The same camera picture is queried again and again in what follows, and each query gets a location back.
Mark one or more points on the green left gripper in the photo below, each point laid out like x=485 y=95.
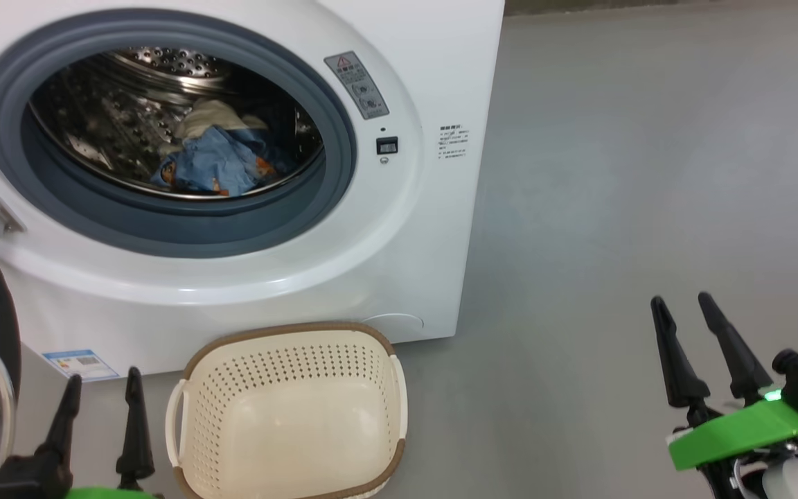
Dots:
x=108 y=494

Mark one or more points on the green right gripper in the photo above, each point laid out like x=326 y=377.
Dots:
x=731 y=430

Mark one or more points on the blue garment with bear print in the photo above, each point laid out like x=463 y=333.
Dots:
x=212 y=166

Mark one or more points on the blue cream and orange garment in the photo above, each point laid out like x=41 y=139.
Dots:
x=212 y=114

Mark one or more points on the stainless steel washing machine drum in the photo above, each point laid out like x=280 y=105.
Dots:
x=108 y=118

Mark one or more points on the white front-load washing machine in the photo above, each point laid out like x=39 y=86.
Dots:
x=406 y=242

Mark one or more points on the black door latch socket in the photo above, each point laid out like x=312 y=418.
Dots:
x=387 y=145

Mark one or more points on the blue energy label sticker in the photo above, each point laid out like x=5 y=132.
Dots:
x=80 y=365

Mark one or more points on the cream perforated basket brown rim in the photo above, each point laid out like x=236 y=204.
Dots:
x=288 y=430

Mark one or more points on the round white filter cover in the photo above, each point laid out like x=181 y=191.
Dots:
x=395 y=326

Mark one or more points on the small black text label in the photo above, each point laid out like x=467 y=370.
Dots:
x=454 y=142

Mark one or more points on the grey warning sticker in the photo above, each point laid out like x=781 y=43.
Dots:
x=357 y=83

